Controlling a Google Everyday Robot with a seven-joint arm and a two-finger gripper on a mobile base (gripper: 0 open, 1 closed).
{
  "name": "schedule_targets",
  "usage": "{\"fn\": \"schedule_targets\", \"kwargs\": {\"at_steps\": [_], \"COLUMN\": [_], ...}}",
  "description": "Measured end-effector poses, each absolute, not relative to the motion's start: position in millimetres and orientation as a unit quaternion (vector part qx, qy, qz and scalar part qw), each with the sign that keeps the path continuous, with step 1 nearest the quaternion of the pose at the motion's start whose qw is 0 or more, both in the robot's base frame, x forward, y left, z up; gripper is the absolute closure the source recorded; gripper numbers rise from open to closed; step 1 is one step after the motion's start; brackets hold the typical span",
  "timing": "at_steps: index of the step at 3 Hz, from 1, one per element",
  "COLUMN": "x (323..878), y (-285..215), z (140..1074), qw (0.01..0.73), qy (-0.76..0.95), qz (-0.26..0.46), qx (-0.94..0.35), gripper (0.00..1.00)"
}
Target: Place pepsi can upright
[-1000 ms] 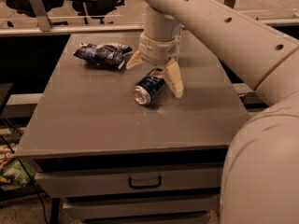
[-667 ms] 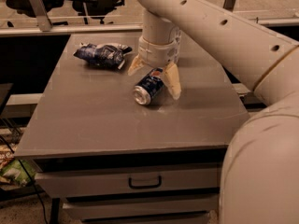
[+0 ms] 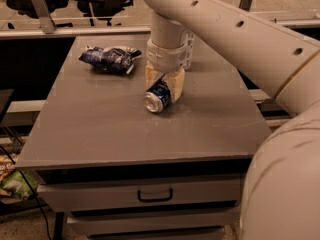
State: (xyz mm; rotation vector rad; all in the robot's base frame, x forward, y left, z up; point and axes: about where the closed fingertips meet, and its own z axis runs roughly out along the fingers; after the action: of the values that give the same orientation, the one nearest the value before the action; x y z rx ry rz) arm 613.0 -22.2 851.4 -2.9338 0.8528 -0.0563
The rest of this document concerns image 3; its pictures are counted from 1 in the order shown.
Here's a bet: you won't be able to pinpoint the green snack bag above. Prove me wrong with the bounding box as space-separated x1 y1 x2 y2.
0 171 39 200

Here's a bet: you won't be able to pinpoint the left metal rail bracket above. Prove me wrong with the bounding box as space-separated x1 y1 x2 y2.
31 0 56 34

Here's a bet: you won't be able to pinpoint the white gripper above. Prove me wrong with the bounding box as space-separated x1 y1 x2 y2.
145 31 194 103

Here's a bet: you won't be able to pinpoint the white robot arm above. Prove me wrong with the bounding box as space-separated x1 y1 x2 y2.
144 0 320 240

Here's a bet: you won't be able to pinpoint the blue pepsi can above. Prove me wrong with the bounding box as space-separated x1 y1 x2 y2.
143 79 171 113

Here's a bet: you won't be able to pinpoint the black floor cable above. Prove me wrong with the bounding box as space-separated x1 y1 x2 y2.
0 143 53 240

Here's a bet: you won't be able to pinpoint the grey horizontal rail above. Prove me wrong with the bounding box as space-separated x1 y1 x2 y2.
0 18 320 40

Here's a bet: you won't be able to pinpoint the grey drawer cabinet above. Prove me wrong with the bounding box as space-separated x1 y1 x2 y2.
18 34 270 240

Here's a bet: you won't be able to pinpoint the black top drawer handle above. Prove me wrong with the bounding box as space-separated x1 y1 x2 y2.
137 188 174 203

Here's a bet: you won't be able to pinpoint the blue crumpled chip bag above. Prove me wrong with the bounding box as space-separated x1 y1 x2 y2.
78 46 142 74

